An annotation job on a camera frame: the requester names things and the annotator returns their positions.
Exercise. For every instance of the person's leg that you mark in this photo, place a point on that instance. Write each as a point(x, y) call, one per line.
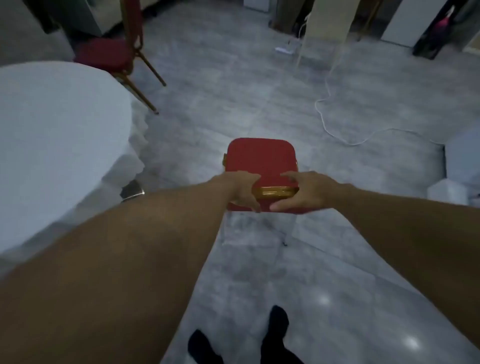
point(202, 348)
point(277, 337)

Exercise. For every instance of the beige panel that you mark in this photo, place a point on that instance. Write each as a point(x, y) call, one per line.
point(330, 18)

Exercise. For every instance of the white panel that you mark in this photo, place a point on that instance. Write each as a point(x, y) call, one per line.
point(412, 18)

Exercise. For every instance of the black pink bag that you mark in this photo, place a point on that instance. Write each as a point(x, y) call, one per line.
point(437, 35)

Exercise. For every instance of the red chair gold frame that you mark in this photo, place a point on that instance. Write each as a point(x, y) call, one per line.
point(258, 157)
point(101, 54)

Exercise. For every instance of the person's right leg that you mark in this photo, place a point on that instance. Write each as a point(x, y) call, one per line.
point(277, 337)

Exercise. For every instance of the person's left hand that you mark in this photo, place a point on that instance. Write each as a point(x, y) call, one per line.
point(242, 187)

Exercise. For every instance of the person's left forearm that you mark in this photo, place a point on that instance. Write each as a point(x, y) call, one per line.
point(112, 270)

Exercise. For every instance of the white power strip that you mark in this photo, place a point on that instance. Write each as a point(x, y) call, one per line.
point(284, 49)

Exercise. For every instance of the small white box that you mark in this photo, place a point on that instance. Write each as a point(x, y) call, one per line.
point(448, 193)

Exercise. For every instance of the round table with metal base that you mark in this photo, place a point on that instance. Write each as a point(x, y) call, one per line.
point(132, 190)

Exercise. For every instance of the white tablecloth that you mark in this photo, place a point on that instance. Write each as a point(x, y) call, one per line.
point(56, 135)

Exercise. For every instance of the large white box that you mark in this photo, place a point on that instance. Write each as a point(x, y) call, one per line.
point(463, 157)

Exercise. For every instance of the person's left leg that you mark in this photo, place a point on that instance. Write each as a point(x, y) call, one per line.
point(202, 348)

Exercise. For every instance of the person's right hand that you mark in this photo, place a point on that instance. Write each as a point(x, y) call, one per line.
point(315, 191)

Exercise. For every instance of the person's right forearm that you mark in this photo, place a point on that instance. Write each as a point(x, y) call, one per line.
point(420, 240)

